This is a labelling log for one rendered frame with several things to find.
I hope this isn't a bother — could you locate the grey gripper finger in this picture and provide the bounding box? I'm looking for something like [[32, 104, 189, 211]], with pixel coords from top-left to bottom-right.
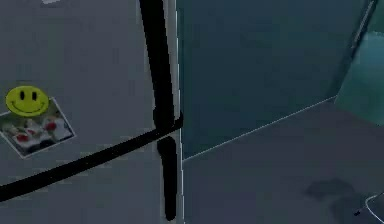
[[353, 203, 384, 224], [364, 191, 384, 206]]

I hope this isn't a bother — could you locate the grey fridge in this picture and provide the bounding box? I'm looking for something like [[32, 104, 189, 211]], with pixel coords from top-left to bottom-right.
[[0, 0, 185, 224]]

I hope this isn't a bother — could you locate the white-bordered photo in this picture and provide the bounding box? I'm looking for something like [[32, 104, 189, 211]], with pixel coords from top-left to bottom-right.
[[0, 96, 77, 160]]

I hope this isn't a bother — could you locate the yellow smiley face magnet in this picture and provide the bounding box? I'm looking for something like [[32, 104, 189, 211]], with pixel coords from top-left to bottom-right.
[[4, 85, 51, 118]]

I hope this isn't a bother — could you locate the short black fridge handle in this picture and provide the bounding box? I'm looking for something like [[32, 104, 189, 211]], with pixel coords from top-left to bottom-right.
[[156, 136, 178, 222]]

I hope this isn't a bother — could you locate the long black fridge handle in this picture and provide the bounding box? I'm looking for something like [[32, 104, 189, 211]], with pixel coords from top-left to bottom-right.
[[138, 0, 178, 132]]

